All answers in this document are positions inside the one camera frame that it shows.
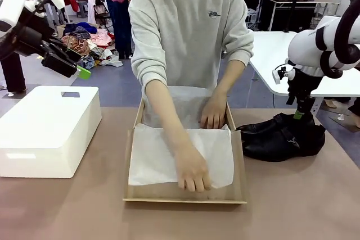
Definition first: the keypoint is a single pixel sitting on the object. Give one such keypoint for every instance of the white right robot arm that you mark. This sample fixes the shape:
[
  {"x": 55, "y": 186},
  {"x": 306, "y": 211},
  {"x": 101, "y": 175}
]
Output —
[{"x": 306, "y": 46}]

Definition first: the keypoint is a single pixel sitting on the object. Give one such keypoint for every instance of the person's left forearm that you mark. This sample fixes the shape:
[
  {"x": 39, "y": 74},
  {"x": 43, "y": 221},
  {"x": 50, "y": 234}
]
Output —
[{"x": 230, "y": 79}]

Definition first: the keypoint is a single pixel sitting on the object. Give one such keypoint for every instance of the person in grey sweatshirt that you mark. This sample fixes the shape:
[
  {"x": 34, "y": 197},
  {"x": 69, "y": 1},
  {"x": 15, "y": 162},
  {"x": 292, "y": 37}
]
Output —
[{"x": 182, "y": 32}]

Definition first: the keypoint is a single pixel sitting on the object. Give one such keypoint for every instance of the black leather buckle shoe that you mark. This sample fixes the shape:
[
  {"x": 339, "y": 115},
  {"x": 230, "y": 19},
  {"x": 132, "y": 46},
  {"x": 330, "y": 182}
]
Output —
[
  {"x": 264, "y": 126},
  {"x": 281, "y": 148}
]

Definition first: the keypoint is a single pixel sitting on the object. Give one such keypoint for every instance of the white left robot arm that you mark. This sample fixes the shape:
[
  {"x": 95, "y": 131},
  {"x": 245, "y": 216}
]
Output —
[{"x": 11, "y": 6}]

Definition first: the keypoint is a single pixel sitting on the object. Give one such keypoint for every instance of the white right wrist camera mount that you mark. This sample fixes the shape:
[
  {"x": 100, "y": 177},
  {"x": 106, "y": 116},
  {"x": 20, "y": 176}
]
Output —
[{"x": 278, "y": 75}]

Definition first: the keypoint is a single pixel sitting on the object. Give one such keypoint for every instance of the person's left hand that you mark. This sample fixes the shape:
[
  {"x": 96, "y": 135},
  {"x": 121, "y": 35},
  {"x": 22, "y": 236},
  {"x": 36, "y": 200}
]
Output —
[{"x": 214, "y": 112}]

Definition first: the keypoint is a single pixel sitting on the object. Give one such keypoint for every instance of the brown cardboard shoe box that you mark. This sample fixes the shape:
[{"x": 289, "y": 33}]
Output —
[{"x": 185, "y": 195}]

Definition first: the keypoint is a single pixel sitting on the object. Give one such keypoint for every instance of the pile of colourful clothes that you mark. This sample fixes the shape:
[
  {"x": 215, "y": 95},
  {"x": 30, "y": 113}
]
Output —
[{"x": 84, "y": 43}]

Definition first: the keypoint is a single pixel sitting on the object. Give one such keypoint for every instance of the white background table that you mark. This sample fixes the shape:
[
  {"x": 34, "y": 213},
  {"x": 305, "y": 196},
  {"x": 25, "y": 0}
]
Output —
[{"x": 275, "y": 54}]

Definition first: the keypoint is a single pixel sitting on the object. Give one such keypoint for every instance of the black background desk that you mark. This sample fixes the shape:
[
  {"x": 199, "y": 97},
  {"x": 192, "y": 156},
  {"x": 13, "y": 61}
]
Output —
[{"x": 295, "y": 12}]

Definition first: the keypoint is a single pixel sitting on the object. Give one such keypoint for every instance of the person's right forearm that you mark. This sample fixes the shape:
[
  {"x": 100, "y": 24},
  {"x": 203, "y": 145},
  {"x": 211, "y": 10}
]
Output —
[{"x": 168, "y": 122}]

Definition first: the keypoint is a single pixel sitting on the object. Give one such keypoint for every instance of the folding chair with clothes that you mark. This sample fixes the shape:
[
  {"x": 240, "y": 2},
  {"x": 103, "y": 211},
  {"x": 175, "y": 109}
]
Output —
[{"x": 99, "y": 9}]

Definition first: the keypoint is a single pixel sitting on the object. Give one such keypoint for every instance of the bystander legs in dark trousers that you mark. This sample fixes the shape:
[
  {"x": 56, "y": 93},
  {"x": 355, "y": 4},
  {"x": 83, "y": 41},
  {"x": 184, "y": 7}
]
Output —
[{"x": 12, "y": 74}]

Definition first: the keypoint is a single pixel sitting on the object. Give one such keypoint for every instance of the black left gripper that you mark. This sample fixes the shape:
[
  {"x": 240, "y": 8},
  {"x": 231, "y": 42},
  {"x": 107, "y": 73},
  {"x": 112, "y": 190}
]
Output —
[{"x": 29, "y": 41}]

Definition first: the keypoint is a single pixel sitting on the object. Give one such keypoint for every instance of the white rectangular storage box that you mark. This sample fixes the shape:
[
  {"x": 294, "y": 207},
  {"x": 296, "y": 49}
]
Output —
[{"x": 47, "y": 127}]

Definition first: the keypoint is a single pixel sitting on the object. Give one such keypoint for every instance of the white tissue paper sheet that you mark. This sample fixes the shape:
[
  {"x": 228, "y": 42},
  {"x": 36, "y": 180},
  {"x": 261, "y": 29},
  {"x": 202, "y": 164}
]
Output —
[{"x": 157, "y": 155}]

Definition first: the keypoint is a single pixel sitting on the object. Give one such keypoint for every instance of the person's right hand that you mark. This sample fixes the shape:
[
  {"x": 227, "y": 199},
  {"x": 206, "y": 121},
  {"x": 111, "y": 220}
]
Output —
[{"x": 194, "y": 172}]

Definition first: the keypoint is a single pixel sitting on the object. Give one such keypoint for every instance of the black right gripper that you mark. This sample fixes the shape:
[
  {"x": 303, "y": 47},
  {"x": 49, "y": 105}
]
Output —
[{"x": 305, "y": 91}]

